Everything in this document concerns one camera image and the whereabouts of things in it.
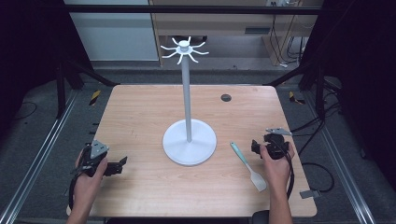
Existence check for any yellow black striped floor marker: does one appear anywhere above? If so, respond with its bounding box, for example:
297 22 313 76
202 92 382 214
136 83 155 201
89 90 103 107
288 91 306 105

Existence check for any black chair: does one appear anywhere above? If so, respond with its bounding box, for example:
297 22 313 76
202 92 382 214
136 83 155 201
251 209 271 224

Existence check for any teal handled white spatula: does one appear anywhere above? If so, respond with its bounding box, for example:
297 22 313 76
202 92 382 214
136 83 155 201
229 141 268 193

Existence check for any hanging black cables bundle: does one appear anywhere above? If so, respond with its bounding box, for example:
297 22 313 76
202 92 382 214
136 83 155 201
269 13 307 68

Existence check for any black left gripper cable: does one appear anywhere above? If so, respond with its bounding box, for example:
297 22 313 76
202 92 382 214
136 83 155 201
67 169 83 213

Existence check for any light wooden desk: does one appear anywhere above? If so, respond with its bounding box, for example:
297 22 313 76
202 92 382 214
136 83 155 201
148 0 325 68

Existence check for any black metal stand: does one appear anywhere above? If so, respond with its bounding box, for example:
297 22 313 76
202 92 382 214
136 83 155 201
262 60 328 120
55 59 120 119

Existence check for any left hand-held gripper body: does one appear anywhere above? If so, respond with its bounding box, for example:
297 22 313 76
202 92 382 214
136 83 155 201
72 139 114 178

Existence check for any black horizontal frame bar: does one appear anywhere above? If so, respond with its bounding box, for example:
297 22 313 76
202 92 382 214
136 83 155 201
60 4 323 16

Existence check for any person's right hand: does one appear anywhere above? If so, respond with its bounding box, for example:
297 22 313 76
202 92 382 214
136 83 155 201
259 142 296 193

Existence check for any black looped floor cable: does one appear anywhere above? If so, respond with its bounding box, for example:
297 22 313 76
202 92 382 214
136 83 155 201
300 161 336 194

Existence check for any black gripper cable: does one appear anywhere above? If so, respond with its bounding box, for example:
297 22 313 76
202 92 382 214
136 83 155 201
278 143 296 201
67 169 83 213

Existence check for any grey metal floor rail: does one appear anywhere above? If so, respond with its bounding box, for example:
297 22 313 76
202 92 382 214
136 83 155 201
303 91 377 224
0 90 78 224

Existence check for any white cabinet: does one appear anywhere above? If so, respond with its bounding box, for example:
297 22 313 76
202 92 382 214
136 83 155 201
64 0 160 63

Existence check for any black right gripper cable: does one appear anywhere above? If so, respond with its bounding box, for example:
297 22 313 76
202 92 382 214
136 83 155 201
278 143 296 201

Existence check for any white hook stand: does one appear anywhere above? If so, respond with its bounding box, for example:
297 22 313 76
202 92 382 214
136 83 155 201
160 35 218 167

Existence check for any white power strip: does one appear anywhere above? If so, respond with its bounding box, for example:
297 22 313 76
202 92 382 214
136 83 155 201
270 0 302 7

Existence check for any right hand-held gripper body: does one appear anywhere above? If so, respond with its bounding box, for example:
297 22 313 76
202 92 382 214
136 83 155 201
262 126 293 161

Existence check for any person's left hand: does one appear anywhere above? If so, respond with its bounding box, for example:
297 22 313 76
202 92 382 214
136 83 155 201
74 148 109 202

